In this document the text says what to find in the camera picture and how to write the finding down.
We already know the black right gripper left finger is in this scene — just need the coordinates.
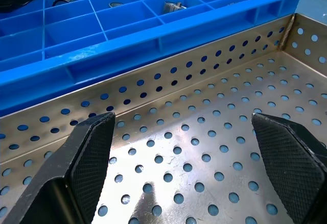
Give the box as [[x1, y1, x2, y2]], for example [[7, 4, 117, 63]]
[[0, 111, 116, 224]]

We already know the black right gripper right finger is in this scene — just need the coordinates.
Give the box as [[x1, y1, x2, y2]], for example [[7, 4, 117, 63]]
[[251, 112, 327, 224]]

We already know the perforated steel tray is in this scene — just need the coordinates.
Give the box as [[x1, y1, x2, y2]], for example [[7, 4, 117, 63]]
[[0, 13, 327, 224]]

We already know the blue plastic compartment tray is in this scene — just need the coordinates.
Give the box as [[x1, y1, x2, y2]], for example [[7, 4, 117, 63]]
[[0, 0, 305, 117]]

